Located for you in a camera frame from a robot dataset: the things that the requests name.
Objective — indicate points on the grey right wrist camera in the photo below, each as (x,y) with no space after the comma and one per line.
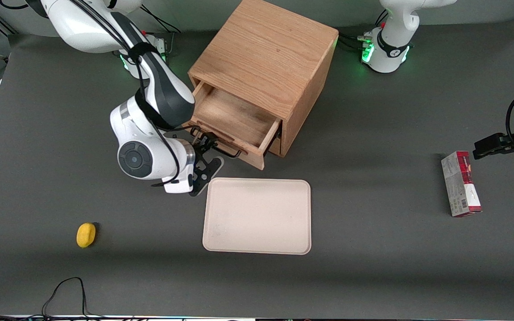
(205,178)

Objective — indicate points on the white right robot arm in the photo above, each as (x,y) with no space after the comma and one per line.
(150,151)

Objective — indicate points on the wooden drawer cabinet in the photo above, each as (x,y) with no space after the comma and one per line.
(266,53)

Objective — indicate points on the red and grey carton box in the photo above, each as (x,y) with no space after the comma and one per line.
(460,187)

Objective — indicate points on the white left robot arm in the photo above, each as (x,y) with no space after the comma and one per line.
(391,53)

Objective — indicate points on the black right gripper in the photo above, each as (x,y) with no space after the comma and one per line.
(204,145)

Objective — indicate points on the yellow lemon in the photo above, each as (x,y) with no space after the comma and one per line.
(85,235)

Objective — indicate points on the beige plastic tray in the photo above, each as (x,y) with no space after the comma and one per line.
(257,216)

